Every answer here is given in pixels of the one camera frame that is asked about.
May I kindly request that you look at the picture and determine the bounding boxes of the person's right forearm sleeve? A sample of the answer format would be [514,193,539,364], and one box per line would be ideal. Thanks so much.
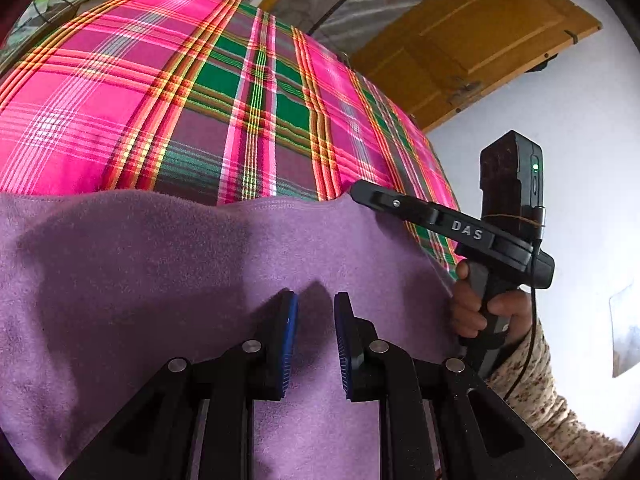
[487,326,624,479]

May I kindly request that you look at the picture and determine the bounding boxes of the person's right hand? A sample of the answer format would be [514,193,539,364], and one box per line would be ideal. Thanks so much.
[448,259,535,347]

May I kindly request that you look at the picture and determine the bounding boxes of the pink plaid tablecloth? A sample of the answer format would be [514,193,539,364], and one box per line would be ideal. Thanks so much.
[0,0,464,281]

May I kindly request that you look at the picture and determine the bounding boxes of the cluttered glass side table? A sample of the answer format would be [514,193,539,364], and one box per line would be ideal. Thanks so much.
[1,0,108,76]

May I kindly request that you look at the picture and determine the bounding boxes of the purple fleece garment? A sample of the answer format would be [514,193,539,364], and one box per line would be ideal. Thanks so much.
[1,191,456,479]

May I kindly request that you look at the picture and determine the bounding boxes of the wooden door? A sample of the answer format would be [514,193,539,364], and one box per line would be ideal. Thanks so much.
[350,0,602,132]

